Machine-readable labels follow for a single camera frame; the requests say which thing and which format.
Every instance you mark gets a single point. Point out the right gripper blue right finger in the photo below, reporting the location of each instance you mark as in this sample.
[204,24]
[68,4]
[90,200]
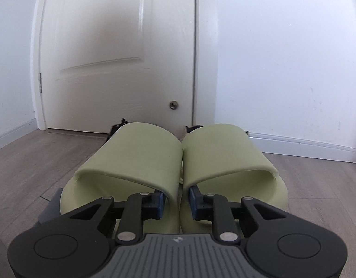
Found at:
[207,205]

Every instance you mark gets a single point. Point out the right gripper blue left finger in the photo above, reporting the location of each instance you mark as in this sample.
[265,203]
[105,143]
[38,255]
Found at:
[145,205]

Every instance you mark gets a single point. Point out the light green foam slide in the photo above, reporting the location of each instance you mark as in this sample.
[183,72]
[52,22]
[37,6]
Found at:
[221,159]

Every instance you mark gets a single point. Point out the black suede sneaker upright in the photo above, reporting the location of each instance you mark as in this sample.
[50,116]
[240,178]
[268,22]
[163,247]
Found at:
[192,128]

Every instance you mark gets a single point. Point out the black Puma sneaker lying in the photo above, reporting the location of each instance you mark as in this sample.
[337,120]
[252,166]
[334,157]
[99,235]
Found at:
[116,127]

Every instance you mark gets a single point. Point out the white door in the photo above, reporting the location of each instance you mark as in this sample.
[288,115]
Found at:
[104,60]

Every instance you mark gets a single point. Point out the metal door hinge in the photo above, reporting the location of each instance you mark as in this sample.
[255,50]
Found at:
[40,83]

